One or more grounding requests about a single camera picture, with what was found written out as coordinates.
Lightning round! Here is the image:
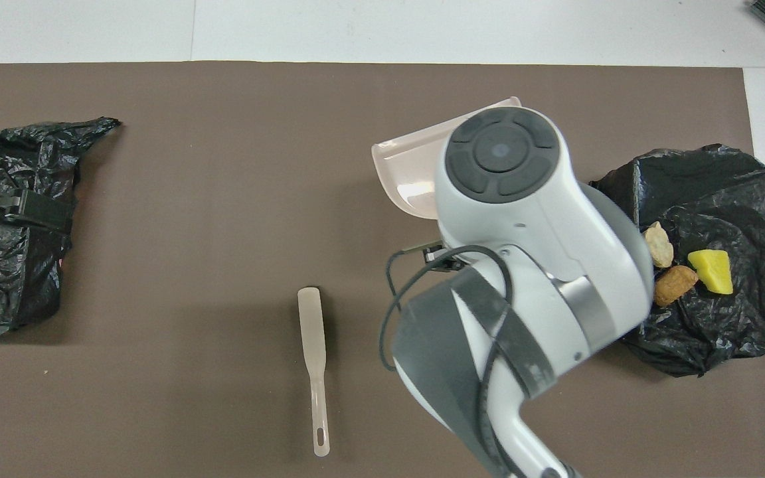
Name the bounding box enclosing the right black garbage bag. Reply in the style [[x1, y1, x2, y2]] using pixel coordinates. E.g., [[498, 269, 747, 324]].
[[588, 143, 765, 378]]

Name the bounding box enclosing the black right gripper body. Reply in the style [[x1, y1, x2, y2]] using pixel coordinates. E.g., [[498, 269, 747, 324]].
[[422, 240, 463, 273]]

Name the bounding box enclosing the black garbage bag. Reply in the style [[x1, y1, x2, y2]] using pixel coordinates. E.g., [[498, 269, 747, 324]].
[[588, 143, 765, 378], [0, 117, 122, 335]]

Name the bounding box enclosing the brown bread bun toy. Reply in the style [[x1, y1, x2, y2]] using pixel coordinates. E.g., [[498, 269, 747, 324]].
[[653, 266, 699, 307]]

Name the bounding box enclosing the brown paper table mat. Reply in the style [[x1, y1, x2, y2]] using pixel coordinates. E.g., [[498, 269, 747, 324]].
[[0, 62, 765, 478]]

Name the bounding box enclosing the green and yellow sponge piece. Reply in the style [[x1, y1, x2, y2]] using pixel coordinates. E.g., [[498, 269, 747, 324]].
[[687, 249, 734, 295]]

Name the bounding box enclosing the left black garbage bag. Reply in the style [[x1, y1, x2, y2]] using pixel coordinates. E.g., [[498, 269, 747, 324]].
[[0, 117, 122, 335]]

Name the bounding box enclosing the beige hand brush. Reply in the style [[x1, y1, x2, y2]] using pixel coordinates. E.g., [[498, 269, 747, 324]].
[[297, 287, 331, 458]]

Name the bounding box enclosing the orange striped croissant toy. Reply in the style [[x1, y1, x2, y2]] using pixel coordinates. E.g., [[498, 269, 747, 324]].
[[643, 222, 675, 269]]

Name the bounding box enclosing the beige plastic dustpan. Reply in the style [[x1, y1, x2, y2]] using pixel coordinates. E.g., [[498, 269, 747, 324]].
[[371, 96, 523, 220]]

